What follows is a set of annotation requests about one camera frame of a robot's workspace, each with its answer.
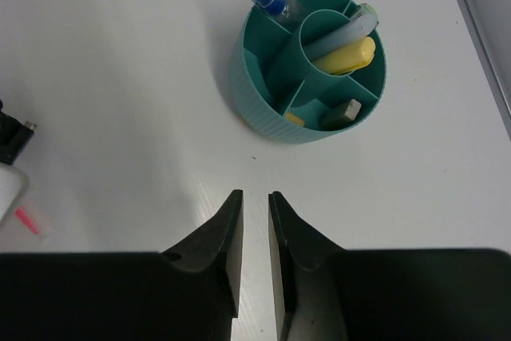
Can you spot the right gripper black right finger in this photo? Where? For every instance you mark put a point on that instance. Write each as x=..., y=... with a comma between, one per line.
x=325, y=292

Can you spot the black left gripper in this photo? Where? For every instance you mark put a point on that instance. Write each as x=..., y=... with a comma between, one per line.
x=14, y=137

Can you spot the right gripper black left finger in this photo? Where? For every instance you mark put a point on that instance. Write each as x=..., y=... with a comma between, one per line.
x=191, y=291

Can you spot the pink pen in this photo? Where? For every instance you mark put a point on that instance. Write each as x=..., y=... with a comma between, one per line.
x=33, y=221

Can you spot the small beige eraser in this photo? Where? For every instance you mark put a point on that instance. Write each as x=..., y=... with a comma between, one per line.
x=294, y=119

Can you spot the yellow highlighter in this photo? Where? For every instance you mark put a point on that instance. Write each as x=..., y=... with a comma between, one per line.
x=348, y=58

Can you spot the blue highlighter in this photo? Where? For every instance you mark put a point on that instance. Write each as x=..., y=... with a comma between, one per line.
x=354, y=31

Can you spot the green highlighter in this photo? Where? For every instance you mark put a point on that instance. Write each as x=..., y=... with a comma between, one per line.
x=363, y=9

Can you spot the teal round divided organizer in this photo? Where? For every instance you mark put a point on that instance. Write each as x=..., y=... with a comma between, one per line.
x=270, y=75

